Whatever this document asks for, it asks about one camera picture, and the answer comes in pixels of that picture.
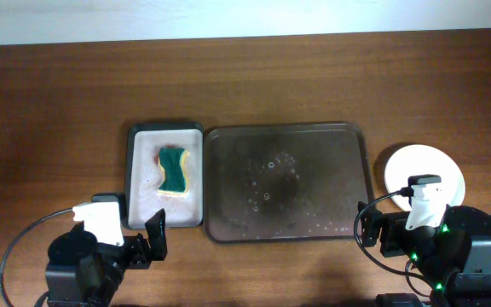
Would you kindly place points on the green yellow sponge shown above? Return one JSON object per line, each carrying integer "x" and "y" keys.
{"x": 172, "y": 162}

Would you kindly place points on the white plate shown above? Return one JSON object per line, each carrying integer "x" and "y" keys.
{"x": 417, "y": 159}

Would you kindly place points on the small black sponge tray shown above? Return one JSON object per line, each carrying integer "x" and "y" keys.
{"x": 143, "y": 175}

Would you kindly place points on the large brown serving tray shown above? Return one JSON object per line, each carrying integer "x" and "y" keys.
{"x": 284, "y": 182}

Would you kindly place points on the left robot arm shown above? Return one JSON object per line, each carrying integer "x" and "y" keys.
{"x": 87, "y": 264}

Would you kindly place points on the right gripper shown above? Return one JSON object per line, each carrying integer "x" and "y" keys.
{"x": 392, "y": 224}

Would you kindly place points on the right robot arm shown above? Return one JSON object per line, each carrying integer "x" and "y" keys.
{"x": 447, "y": 247}

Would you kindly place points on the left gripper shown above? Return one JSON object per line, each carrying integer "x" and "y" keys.
{"x": 143, "y": 254}

